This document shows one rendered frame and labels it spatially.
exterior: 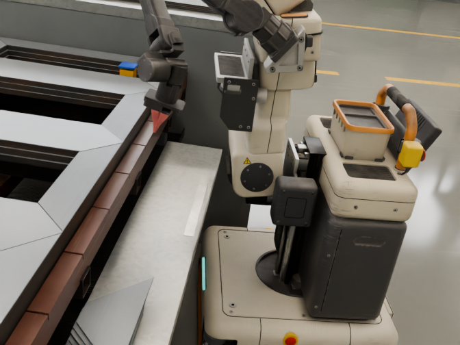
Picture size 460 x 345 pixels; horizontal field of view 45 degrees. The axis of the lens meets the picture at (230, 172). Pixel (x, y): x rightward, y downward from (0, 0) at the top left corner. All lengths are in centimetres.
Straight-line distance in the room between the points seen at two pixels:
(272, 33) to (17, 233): 76
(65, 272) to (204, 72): 133
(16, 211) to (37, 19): 130
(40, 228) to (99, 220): 15
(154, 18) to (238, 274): 100
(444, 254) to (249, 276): 128
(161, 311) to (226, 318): 62
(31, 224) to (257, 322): 92
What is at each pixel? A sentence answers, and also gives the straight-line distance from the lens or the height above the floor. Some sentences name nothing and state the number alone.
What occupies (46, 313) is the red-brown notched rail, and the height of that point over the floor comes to 82.
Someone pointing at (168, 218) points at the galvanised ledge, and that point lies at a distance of 157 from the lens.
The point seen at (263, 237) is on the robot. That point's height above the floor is 28.
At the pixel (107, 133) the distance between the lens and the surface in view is 159.
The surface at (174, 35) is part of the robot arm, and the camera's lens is 143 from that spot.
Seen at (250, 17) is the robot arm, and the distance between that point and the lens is 140.
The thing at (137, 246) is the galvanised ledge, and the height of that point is 68.
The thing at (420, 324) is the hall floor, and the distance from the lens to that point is 252.
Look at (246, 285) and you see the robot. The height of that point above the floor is 28.
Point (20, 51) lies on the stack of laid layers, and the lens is 235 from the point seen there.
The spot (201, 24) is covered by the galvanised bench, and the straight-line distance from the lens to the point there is 223.
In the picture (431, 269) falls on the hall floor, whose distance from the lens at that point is 288.
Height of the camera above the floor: 154
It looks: 28 degrees down
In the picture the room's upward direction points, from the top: 8 degrees clockwise
